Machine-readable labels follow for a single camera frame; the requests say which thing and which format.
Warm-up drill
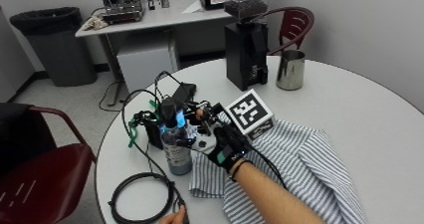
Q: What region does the flat black device box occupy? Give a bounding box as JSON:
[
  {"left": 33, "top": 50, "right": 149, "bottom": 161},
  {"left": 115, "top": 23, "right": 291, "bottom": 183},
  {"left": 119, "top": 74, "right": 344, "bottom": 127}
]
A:
[{"left": 169, "top": 82, "right": 199, "bottom": 103}]

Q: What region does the white marker cube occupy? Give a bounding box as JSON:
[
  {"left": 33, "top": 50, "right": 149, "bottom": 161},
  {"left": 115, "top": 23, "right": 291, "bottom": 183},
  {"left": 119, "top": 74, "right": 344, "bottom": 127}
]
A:
[{"left": 223, "top": 88, "right": 276, "bottom": 142}]

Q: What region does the black wristband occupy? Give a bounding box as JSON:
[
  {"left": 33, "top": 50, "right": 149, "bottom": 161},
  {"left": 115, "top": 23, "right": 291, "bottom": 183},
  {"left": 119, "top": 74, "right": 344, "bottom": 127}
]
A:
[{"left": 227, "top": 158, "right": 254, "bottom": 183}]

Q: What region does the white cabinet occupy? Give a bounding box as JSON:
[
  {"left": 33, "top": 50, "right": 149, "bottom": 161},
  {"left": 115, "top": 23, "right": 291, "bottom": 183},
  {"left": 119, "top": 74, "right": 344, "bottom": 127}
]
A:
[{"left": 115, "top": 46, "right": 181, "bottom": 95}]

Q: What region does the black coffee grinder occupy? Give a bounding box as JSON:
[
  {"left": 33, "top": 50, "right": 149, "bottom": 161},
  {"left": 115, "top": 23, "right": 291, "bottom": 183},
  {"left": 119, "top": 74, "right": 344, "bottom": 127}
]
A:
[{"left": 220, "top": 0, "right": 271, "bottom": 93}]

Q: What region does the steel milk pitcher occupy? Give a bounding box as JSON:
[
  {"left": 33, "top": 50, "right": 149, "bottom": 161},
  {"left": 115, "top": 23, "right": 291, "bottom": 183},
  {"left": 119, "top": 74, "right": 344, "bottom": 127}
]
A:
[{"left": 274, "top": 49, "right": 307, "bottom": 92}]

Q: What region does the striped shirt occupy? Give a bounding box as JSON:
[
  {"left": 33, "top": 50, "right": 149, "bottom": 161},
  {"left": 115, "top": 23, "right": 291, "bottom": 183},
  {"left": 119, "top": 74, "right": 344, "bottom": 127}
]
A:
[{"left": 189, "top": 118, "right": 368, "bottom": 224}]

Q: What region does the grey desk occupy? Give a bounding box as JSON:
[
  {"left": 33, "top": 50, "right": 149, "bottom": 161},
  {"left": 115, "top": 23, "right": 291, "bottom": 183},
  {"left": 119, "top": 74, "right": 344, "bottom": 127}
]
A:
[{"left": 74, "top": 0, "right": 235, "bottom": 107}]

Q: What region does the white paper sheet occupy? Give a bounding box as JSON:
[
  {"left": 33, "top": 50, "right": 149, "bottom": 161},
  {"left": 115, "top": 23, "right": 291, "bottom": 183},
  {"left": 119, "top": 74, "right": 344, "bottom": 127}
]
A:
[{"left": 181, "top": 0, "right": 206, "bottom": 15}]

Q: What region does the red chair with curved back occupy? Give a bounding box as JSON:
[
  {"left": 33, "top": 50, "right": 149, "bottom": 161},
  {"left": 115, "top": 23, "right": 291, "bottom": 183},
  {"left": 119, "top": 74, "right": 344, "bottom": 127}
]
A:
[{"left": 251, "top": 6, "right": 316, "bottom": 57}]

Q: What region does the beige cloth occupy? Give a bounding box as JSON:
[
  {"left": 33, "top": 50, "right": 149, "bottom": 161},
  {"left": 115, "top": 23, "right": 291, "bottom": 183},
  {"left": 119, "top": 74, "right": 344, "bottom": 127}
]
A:
[{"left": 81, "top": 15, "right": 110, "bottom": 32}]

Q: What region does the black trash bin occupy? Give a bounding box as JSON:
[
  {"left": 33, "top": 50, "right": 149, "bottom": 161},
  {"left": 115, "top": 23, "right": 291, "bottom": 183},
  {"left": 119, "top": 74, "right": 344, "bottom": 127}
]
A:
[{"left": 8, "top": 6, "right": 99, "bottom": 88}]

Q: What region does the chrome espresso machine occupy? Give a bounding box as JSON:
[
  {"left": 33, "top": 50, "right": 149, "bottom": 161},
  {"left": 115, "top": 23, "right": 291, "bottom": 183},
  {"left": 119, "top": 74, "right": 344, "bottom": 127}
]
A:
[{"left": 97, "top": 0, "right": 147, "bottom": 25}]

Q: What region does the red armchair with black jacket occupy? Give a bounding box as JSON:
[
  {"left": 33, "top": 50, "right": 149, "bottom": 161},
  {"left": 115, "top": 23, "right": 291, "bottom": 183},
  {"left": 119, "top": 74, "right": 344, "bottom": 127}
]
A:
[{"left": 0, "top": 102, "right": 98, "bottom": 224}]

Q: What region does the black box with cables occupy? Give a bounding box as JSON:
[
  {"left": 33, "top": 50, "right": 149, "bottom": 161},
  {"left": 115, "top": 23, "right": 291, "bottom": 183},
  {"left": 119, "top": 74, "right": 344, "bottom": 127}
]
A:
[{"left": 142, "top": 110, "right": 166, "bottom": 151}]

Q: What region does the green cable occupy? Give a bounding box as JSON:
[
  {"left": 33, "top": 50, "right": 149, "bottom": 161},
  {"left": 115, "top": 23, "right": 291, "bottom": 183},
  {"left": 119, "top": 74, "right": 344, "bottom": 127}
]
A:
[{"left": 126, "top": 99, "right": 162, "bottom": 149}]

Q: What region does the black glove cable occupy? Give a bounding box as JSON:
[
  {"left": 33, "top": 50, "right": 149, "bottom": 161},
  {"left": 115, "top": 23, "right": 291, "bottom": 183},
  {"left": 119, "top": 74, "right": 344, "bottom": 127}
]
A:
[{"left": 236, "top": 140, "right": 288, "bottom": 191}]

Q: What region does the black floor cable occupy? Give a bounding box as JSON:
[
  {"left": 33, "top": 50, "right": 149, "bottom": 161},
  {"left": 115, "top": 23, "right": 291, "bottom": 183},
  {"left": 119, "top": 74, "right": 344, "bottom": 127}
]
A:
[{"left": 98, "top": 80, "right": 130, "bottom": 112}]

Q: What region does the coiled black cable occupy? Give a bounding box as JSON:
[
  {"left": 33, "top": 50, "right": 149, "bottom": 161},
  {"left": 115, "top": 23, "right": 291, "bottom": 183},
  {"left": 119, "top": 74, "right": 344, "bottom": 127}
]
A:
[{"left": 107, "top": 171, "right": 191, "bottom": 224}]

